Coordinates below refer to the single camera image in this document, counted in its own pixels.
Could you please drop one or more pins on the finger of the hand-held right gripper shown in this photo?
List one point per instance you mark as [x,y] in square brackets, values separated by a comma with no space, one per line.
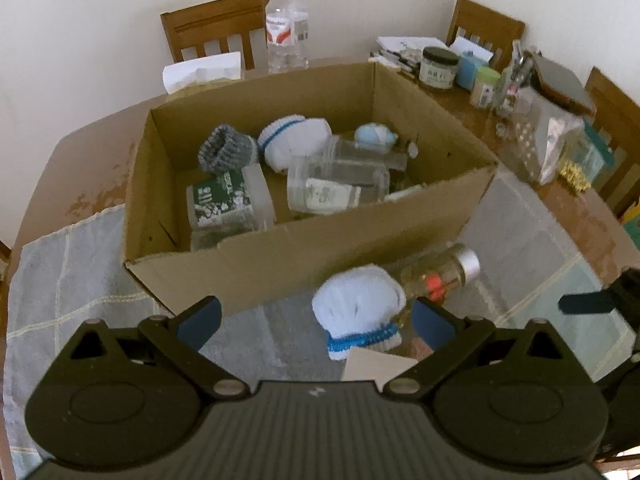
[585,302]

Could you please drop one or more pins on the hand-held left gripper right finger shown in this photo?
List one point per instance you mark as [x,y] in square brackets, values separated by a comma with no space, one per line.
[432,322]

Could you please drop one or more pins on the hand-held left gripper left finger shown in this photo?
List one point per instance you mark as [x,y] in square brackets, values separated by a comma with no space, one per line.
[200,322]

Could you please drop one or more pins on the white sock with blue stripe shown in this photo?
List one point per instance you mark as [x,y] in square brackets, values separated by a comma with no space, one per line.
[357,305]
[295,142]

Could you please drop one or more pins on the cardboard box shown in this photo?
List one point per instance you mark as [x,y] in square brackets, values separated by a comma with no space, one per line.
[280,255]

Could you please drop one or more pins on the green labelled plastic jar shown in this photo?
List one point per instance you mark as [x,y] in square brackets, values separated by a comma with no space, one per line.
[225,200]

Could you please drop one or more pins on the clear plastic jar with label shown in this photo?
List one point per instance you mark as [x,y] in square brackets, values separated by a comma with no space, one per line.
[335,187]

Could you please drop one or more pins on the grey knitted sock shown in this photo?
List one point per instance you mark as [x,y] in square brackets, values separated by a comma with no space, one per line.
[225,150]

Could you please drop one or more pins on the light blue sock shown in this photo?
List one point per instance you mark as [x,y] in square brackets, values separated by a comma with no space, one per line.
[375,135]

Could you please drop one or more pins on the glass spice bottle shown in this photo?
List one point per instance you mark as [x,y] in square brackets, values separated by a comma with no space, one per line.
[445,272]

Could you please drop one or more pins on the small white box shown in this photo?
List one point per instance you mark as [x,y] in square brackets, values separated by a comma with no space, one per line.
[375,367]

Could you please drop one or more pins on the gold ornament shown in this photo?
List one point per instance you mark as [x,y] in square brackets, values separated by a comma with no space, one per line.
[574,175]

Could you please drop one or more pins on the plaid tablecloth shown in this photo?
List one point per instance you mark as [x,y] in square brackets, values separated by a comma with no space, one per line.
[75,270]

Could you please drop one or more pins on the green box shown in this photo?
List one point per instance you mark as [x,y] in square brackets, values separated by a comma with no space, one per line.
[595,152]

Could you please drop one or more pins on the clear bag of snacks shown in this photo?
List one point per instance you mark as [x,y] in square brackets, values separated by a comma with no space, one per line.
[550,130]

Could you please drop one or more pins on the wooden chair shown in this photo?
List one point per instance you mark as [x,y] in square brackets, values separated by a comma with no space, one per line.
[485,22]
[4,260]
[215,25]
[617,125]

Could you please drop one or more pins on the small glass bottle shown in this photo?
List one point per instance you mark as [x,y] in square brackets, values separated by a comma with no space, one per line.
[512,80]

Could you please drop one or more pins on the pale green container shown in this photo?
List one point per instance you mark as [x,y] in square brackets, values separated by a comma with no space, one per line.
[485,87]

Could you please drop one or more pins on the white tissue pack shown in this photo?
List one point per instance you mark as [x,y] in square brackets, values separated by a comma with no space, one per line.
[200,72]

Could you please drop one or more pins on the black lid glass jar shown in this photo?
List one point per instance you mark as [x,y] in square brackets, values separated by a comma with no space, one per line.
[439,67]

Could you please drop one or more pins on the light blue container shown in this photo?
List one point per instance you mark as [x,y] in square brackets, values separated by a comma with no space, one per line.
[472,70]

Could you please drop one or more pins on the pile of papers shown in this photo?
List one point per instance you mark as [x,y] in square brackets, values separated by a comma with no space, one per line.
[405,50]

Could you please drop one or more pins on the clear plastic water bottle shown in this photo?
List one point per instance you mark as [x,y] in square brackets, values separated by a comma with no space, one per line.
[286,30]

